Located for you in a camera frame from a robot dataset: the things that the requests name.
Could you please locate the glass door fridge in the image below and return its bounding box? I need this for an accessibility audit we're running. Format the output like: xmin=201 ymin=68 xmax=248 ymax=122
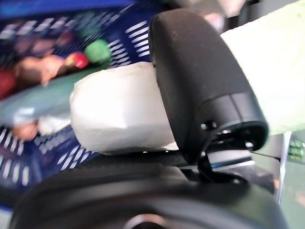
xmin=274 ymin=131 xmax=305 ymax=208

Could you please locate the tan plastic potato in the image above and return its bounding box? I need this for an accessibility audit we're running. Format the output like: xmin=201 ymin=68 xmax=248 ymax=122
xmin=10 ymin=120 xmax=40 ymax=140
xmin=41 ymin=56 xmax=66 ymax=79
xmin=14 ymin=57 xmax=48 ymax=84

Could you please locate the red tomato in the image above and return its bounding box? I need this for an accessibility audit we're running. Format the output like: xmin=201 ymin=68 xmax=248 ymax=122
xmin=0 ymin=69 xmax=18 ymax=101

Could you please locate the green bell pepper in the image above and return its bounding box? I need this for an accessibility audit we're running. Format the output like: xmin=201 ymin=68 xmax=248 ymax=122
xmin=83 ymin=39 xmax=112 ymax=65

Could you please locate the blue plastic shopping basket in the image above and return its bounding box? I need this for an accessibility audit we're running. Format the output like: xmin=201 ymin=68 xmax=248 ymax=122
xmin=0 ymin=2 xmax=167 ymax=210

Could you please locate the red yellow apple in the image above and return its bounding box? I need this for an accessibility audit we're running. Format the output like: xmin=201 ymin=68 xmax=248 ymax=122
xmin=64 ymin=51 xmax=90 ymax=70

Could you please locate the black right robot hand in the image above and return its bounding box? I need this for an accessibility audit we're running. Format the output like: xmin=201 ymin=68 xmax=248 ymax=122
xmin=9 ymin=8 xmax=289 ymax=229

